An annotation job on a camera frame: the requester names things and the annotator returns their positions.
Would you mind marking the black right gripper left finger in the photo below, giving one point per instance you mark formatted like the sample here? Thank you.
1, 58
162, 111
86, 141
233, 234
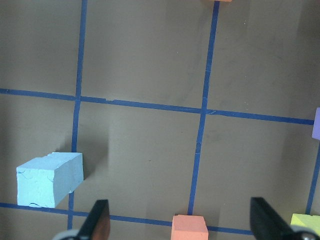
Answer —
97, 223

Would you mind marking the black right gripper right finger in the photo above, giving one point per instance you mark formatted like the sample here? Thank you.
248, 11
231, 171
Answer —
266, 223

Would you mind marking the light blue foam block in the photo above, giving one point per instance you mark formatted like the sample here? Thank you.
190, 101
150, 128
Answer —
72, 170

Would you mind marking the yellow foam block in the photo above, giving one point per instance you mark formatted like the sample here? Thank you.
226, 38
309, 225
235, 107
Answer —
311, 222

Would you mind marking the orange foam block near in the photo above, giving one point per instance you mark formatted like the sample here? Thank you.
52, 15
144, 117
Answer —
189, 227

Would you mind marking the orange foam block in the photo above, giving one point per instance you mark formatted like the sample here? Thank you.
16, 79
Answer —
222, 0
189, 227

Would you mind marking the purple foam block right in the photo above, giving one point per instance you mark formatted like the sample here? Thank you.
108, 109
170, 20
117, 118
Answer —
316, 125

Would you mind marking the orange foam block far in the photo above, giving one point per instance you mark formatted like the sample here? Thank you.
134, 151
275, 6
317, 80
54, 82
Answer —
222, 0

